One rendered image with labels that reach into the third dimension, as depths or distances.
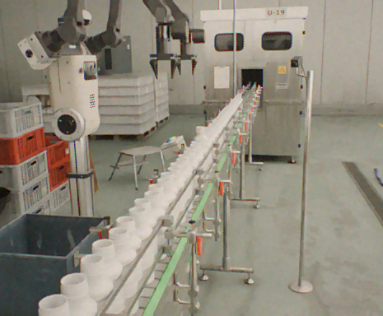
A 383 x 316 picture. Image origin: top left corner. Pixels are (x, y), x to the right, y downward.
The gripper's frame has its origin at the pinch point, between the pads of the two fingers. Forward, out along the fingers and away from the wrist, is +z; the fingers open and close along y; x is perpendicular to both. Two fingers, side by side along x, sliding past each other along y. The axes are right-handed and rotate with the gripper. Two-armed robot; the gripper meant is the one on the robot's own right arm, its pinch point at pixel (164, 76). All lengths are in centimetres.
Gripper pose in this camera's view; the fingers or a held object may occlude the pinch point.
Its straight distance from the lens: 176.7
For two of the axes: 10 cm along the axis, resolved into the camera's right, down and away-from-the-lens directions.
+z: 0.3, 9.7, 2.3
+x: 1.7, -2.3, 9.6
